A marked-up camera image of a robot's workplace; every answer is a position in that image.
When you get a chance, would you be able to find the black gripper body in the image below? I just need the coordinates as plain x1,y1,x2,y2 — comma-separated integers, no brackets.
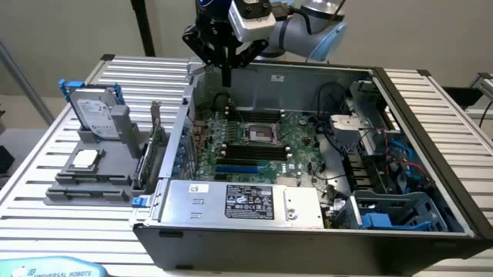
194,0,241,44

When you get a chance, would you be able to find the black RAM slot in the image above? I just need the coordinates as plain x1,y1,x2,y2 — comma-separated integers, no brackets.
228,146,289,155
225,153,289,162
230,109,281,115
228,117,281,124
229,112,281,118
228,143,289,151
226,149,289,158

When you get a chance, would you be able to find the black pole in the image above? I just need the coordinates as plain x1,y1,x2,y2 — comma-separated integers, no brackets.
130,0,157,57

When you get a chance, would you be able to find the CPU socket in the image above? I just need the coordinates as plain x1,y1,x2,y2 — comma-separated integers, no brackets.
240,122,285,144

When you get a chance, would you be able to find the green motherboard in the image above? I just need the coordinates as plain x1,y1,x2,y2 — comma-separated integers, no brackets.
192,108,329,186

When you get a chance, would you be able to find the silver hard disk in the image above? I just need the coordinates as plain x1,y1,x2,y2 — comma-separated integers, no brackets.
69,88,120,141

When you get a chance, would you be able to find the graphics card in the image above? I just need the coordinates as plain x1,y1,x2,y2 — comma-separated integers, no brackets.
133,100,169,189

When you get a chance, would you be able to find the long black expansion slot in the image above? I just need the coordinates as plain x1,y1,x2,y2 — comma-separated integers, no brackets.
214,158,272,169

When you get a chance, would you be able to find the blue expansion slot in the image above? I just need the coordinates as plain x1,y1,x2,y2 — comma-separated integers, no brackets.
214,165,261,175

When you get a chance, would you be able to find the grey parts rack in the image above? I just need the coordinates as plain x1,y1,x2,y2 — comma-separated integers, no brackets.
43,104,172,207

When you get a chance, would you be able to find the grey slanted metal bar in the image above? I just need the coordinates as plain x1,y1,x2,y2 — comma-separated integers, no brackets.
0,40,57,125

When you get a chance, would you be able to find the silver CPU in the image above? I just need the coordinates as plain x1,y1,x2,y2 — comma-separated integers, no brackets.
73,149,106,169

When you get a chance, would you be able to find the silver power supply unit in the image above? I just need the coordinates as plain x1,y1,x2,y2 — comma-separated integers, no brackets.
157,179,337,229

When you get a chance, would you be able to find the black box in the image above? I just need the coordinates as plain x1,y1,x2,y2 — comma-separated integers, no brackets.
442,85,486,111

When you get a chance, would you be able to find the dark object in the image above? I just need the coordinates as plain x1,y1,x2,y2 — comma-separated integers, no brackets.
0,145,17,174

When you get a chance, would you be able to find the grey and blue disk bay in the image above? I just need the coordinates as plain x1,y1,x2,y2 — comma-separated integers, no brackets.
348,189,451,232

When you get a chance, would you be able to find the black open PC case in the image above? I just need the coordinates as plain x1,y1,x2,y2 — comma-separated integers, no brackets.
133,62,493,272

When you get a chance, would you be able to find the light blue Universal Robots cap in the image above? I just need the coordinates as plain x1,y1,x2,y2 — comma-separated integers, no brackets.
0,256,109,277

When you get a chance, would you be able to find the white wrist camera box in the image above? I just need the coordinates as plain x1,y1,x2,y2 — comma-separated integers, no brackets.
228,0,279,43

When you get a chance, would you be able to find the black camera cable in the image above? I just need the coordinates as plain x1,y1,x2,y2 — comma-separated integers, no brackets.
275,4,315,36

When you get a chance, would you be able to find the black looped wire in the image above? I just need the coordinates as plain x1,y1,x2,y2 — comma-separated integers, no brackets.
317,81,351,118

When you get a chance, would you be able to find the silver metal drive bracket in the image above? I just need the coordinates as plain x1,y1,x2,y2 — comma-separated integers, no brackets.
331,114,403,157

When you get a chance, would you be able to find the blue disk caddy bracket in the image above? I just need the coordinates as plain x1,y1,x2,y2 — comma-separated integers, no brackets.
58,78,125,108

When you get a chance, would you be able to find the black fan duct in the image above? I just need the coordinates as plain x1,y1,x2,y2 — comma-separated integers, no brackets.
341,152,391,194

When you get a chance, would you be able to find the blue wire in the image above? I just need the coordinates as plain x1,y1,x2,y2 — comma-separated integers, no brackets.
388,137,425,193

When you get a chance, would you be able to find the red wire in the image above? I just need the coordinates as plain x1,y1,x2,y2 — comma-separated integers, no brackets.
400,160,429,177

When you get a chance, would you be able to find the aluminium frame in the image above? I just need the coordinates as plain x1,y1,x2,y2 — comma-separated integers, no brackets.
464,72,493,128

